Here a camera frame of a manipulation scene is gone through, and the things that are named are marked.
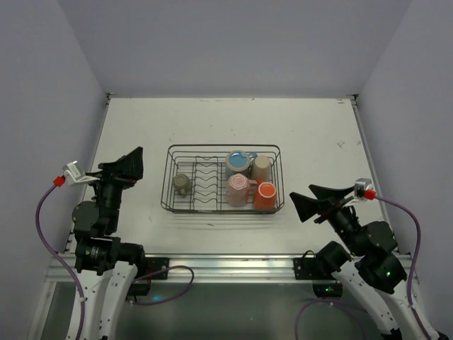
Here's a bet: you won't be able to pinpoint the orange mug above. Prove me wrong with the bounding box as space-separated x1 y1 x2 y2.
253 182 277 210

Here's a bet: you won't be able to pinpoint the beige tumbler cup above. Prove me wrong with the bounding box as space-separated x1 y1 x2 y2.
250 155 271 181

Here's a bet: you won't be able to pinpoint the pink faceted mug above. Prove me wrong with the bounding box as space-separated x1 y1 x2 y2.
226 174 258 208

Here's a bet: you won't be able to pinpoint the blue butterfly mug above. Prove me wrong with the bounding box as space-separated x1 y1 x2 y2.
225 150 258 179

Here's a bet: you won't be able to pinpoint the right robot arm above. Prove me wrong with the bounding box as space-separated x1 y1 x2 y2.
289 178 447 339

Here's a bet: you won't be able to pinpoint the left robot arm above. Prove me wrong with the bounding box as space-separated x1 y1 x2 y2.
64 147 144 339

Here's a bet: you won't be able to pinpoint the small olive green mug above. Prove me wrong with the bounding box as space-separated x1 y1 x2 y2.
173 174 192 197

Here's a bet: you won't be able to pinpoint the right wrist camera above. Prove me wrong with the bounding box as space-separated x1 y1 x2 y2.
346 178 377 206

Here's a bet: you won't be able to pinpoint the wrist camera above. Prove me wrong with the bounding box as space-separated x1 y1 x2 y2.
53 161 98 187
346 178 377 206

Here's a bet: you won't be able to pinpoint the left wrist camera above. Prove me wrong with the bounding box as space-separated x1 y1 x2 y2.
53 161 98 187

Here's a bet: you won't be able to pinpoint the dark wire dish rack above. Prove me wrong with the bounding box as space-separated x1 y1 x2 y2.
161 144 285 214

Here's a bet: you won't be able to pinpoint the right black base bracket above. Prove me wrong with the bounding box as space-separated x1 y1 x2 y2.
292 250 343 299

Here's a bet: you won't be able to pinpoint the black base bracket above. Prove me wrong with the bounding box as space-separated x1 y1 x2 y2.
292 250 343 299
127 257 170 301

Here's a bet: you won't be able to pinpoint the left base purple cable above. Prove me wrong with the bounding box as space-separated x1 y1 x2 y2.
129 265 195 306

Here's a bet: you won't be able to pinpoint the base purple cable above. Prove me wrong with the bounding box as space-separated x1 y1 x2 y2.
129 265 195 306
295 299 371 340

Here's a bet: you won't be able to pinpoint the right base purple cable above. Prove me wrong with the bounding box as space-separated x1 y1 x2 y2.
295 299 371 340

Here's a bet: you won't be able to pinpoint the left black base bracket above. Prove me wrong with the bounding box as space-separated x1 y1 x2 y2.
127 257 170 301

